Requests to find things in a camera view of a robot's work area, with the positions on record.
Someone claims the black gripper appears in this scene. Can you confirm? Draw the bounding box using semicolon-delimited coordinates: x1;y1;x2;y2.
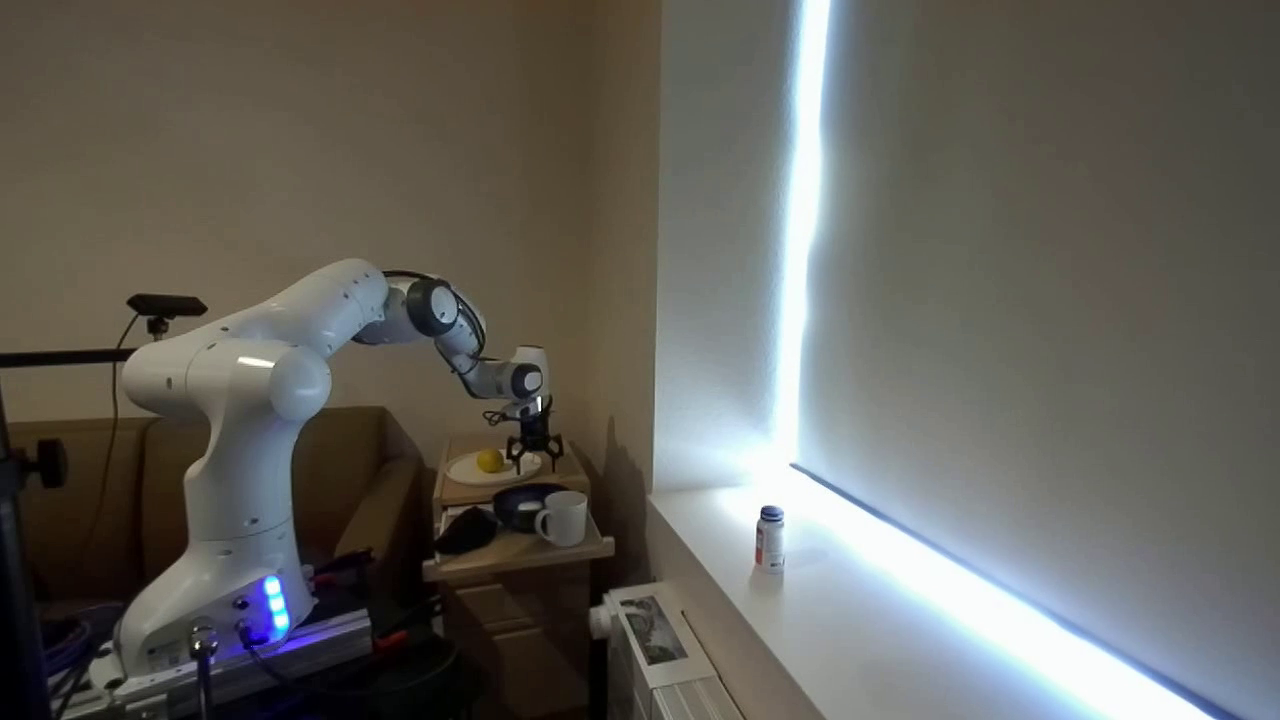
504;397;564;481

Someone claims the white round plate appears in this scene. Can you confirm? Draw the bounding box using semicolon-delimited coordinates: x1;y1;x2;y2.
445;446;553;489

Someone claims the black bowl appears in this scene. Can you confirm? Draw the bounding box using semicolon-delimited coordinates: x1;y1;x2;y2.
489;481;570;536

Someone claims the white ceramic mug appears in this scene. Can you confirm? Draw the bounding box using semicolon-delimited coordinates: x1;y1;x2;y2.
534;489;592;551

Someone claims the black rounded object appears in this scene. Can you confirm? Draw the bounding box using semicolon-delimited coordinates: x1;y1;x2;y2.
434;504;502;561

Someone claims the small wooden side table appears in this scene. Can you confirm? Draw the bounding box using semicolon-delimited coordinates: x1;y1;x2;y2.
420;438;621;720

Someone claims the large brown cardboard box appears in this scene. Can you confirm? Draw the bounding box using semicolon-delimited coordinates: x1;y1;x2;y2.
0;406;434;607

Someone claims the white radiator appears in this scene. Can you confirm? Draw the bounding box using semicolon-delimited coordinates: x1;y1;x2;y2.
587;581;752;720

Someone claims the small white bottle dark cap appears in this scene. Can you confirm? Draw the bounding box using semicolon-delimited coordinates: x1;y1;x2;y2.
752;504;790;578

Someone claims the black horizontal pole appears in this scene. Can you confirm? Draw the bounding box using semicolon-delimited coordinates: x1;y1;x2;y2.
0;348;139;371

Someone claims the wide grey window blind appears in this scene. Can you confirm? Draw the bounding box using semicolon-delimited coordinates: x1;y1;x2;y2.
790;0;1280;720

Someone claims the aluminium robot base mount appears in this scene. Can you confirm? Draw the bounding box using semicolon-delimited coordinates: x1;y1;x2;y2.
49;602;382;720

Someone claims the black camera on stand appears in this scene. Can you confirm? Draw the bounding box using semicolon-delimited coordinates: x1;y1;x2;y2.
123;289;212;340

